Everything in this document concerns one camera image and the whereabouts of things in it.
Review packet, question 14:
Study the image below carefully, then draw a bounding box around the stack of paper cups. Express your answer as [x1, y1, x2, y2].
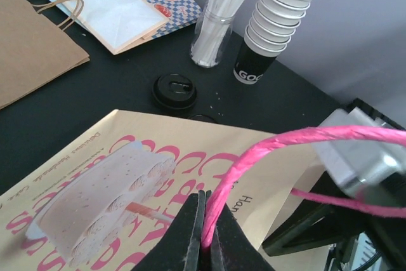
[233, 0, 312, 85]

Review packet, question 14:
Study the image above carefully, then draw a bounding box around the white paper bag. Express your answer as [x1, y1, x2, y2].
[30, 0, 171, 56]

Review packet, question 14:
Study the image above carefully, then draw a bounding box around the black cup lid stack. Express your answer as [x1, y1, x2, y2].
[151, 74, 198, 111]

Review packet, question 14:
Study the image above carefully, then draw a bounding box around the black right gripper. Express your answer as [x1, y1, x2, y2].
[261, 98, 406, 271]

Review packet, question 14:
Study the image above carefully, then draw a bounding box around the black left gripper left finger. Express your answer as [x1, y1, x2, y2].
[133, 190, 206, 271]

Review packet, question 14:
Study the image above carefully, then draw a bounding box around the cake print paper bag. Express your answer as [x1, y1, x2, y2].
[0, 109, 406, 271]

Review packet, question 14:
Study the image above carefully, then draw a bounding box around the white plastic cutlery bunch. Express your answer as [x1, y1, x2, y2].
[190, 0, 245, 68]

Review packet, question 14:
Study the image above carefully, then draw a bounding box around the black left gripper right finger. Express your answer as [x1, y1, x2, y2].
[207, 206, 274, 271]

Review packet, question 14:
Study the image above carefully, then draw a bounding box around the brown kraft paper bag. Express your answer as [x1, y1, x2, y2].
[1, 0, 89, 108]

